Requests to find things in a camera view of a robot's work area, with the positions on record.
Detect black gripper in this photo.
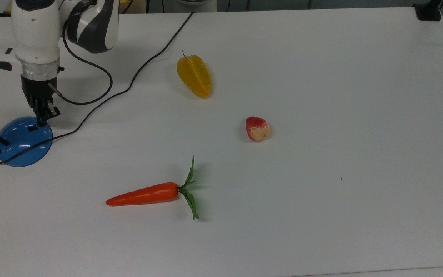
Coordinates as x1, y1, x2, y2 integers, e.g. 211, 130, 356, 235
20, 75, 61, 127

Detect blue dome lamp base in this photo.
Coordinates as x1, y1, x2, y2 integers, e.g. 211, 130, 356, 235
0, 116, 53, 167

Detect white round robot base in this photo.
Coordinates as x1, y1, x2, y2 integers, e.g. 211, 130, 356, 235
175, 0, 218, 13

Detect orange toy carrot green leaves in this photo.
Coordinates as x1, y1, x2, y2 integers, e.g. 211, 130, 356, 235
105, 156, 200, 220

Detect yellow plastic starfruit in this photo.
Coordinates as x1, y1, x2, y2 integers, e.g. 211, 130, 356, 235
176, 51, 212, 98

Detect red and cream toy peach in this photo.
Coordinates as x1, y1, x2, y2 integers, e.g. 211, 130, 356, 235
245, 116, 271, 142

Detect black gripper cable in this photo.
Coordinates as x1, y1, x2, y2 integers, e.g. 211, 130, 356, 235
47, 15, 113, 105

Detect black lamp power cable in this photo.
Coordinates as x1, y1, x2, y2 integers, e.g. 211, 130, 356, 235
0, 12, 195, 165

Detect black table clamp mount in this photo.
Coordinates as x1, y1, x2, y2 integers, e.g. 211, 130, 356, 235
414, 0, 443, 22

